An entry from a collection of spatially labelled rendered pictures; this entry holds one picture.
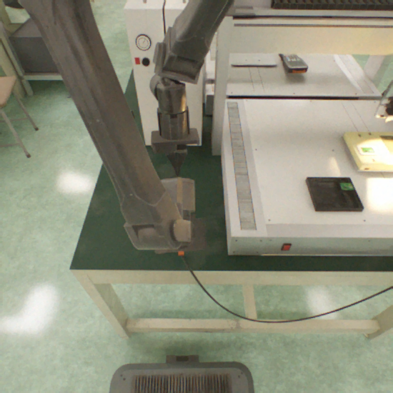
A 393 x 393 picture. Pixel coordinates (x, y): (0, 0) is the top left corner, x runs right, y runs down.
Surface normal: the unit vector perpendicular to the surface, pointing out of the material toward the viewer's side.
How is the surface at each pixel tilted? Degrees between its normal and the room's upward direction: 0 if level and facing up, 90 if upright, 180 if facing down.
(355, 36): 90
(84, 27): 70
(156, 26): 90
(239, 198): 0
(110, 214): 0
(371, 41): 90
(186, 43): 117
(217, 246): 0
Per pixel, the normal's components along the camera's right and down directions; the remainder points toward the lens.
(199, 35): 0.04, 0.97
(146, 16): 0.00, 0.76
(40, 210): 0.00, -0.65
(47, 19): -0.31, 0.53
